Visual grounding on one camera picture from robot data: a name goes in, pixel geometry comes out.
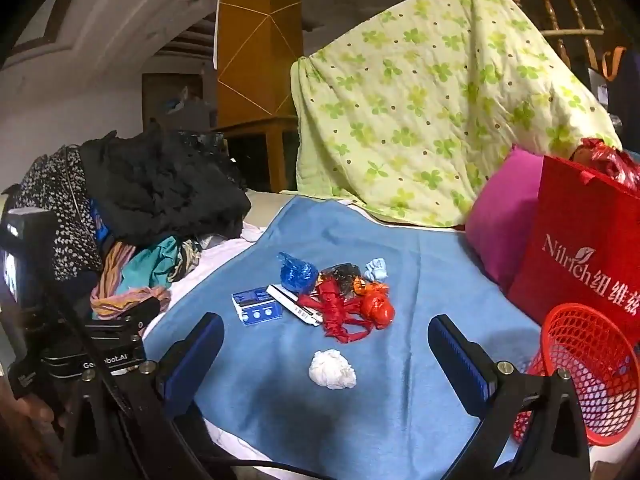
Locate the striped cloth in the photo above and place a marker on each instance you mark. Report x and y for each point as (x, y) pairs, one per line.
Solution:
(112, 280)

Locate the orange plastic bag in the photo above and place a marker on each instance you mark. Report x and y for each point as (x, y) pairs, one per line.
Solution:
(367, 287)

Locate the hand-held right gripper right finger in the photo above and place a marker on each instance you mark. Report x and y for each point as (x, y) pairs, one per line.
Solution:
(452, 355)

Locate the pink pillow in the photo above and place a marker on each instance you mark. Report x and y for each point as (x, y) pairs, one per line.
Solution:
(500, 220)

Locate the red paper bag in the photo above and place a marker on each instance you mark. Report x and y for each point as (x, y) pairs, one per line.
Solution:
(580, 230)

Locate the red mesh basket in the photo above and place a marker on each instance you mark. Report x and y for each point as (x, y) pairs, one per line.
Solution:
(600, 375)

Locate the black plastic bag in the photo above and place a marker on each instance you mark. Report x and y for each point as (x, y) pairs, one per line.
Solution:
(342, 272)

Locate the black clothes pile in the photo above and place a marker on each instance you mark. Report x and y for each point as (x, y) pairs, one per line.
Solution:
(160, 185)

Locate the blue plastic bag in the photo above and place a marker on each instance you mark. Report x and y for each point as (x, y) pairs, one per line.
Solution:
(297, 274)

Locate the small round red plastic bag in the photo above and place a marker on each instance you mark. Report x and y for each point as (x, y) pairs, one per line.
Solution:
(378, 310)

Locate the blue and white medicine box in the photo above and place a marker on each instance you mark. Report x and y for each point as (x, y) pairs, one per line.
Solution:
(256, 307)

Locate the black white dotted cloth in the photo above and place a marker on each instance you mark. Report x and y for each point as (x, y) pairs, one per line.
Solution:
(55, 210)

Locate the teal cloth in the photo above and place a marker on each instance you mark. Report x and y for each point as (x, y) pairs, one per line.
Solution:
(150, 265)

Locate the wooden chair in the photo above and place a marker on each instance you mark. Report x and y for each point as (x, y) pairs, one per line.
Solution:
(555, 10)

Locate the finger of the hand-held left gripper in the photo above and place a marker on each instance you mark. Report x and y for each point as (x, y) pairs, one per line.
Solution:
(130, 315)

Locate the white tissue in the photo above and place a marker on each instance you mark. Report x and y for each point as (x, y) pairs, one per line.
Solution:
(332, 370)

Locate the yellow wooden cabinet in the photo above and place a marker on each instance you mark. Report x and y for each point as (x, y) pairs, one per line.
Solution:
(257, 45)

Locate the blue blanket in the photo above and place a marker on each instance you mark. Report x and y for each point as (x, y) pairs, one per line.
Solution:
(400, 410)

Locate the large red plastic bag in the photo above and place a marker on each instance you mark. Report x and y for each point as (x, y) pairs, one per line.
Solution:
(612, 162)

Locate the white cardboard box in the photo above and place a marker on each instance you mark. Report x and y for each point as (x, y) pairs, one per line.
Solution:
(290, 300)

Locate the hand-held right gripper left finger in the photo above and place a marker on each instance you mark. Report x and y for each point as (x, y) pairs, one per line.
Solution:
(200, 350)

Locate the green clover print quilt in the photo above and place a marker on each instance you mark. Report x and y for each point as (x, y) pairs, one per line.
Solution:
(425, 110)

